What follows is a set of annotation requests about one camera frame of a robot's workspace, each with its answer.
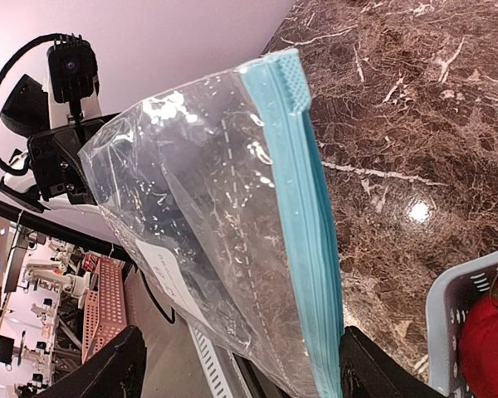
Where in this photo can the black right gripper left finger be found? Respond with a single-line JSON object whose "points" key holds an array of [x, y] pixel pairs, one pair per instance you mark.
{"points": [[117, 370]]}

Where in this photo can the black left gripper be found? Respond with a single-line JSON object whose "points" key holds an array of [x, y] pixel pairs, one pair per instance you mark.
{"points": [[55, 162]]}

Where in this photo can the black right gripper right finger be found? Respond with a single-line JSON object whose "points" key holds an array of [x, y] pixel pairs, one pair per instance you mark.
{"points": [[368, 371]]}

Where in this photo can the clear zip top bag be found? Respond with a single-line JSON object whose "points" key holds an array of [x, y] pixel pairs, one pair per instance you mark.
{"points": [[216, 189]]}

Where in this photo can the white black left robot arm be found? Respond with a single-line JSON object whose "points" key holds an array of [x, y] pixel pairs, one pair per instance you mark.
{"points": [[57, 118]]}

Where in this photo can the pink perforated basket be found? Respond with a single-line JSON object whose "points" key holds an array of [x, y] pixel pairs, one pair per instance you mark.
{"points": [[104, 311]]}

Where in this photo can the light blue plastic basket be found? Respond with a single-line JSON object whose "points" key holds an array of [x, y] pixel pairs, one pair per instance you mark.
{"points": [[448, 303]]}

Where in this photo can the red tomato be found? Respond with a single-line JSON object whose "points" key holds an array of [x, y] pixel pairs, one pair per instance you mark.
{"points": [[478, 345]]}

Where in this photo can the white slotted cable duct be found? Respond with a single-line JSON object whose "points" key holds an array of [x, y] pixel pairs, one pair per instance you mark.
{"points": [[210, 364]]}

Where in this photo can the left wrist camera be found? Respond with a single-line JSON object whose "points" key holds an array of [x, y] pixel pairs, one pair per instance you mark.
{"points": [[73, 69]]}

